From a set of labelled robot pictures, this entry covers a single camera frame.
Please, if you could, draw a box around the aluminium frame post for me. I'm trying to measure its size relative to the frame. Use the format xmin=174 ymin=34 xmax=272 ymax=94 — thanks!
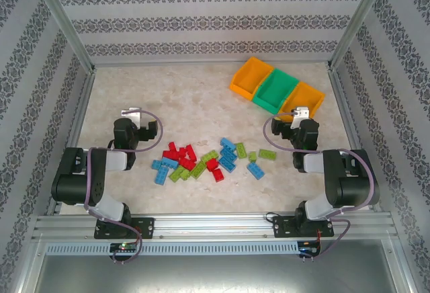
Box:
xmin=26 ymin=0 xmax=97 ymax=72
xmin=327 ymin=0 xmax=394 ymax=72

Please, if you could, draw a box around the aluminium mounting rail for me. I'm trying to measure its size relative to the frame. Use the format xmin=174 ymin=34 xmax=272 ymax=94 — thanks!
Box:
xmin=32 ymin=212 xmax=396 ymax=241

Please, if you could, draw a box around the orange plastic bin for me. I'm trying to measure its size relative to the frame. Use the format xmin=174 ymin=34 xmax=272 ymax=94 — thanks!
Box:
xmin=229 ymin=56 xmax=275 ymax=101
xmin=278 ymin=81 xmax=326 ymax=121

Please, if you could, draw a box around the slotted grey cable duct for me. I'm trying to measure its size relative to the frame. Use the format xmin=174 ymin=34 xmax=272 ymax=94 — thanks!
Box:
xmin=45 ymin=241 xmax=300 ymax=257

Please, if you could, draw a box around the green plastic bin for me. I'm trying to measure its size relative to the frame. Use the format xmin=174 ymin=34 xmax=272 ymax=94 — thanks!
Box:
xmin=252 ymin=68 xmax=300 ymax=114

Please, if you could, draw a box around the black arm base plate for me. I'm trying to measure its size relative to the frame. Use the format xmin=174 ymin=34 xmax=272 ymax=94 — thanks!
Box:
xmin=93 ymin=217 xmax=156 ymax=240
xmin=272 ymin=215 xmax=335 ymax=239

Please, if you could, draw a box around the grey metal panel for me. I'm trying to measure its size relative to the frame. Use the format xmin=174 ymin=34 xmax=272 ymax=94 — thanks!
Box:
xmin=19 ymin=239 xmax=413 ymax=293

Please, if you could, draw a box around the small circuit board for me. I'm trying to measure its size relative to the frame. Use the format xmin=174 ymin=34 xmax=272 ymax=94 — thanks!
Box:
xmin=110 ymin=242 xmax=139 ymax=253
xmin=298 ymin=241 xmax=320 ymax=257

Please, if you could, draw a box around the thin aluminium frame rail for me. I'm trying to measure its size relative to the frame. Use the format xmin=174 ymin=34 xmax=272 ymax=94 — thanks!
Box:
xmin=92 ymin=60 xmax=332 ymax=69

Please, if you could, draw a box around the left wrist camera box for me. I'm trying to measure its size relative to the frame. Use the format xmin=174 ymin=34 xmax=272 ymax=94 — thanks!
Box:
xmin=121 ymin=106 xmax=144 ymax=123

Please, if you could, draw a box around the purple cable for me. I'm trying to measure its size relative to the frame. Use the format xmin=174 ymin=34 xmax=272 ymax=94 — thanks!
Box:
xmin=82 ymin=108 xmax=165 ymax=263
xmin=263 ymin=111 xmax=380 ymax=260

